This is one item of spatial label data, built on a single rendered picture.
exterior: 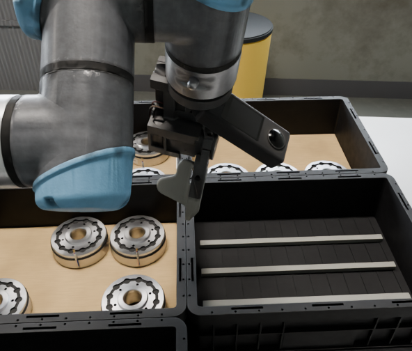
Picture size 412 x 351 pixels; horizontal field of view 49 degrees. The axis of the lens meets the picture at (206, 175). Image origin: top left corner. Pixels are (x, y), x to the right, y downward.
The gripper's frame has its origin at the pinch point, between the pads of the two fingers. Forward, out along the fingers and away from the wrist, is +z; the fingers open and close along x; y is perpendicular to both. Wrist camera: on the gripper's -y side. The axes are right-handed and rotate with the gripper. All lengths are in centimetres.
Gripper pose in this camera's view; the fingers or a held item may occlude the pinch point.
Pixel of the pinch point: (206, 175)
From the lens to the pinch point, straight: 64.6
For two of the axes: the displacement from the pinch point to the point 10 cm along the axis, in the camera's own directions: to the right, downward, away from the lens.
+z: -0.7, 5.0, 8.6
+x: -2.4, 8.3, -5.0
